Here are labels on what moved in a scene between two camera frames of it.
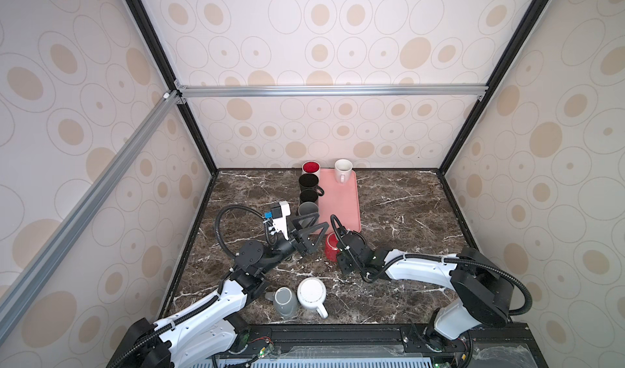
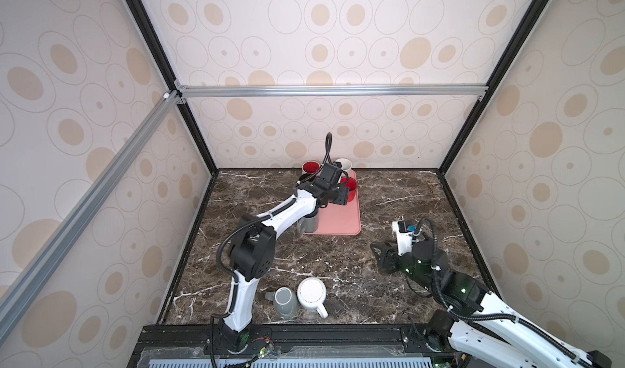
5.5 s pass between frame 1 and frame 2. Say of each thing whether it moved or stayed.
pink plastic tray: stayed
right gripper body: moved
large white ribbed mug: stayed
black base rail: stayed
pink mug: stayed
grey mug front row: stayed
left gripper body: moved
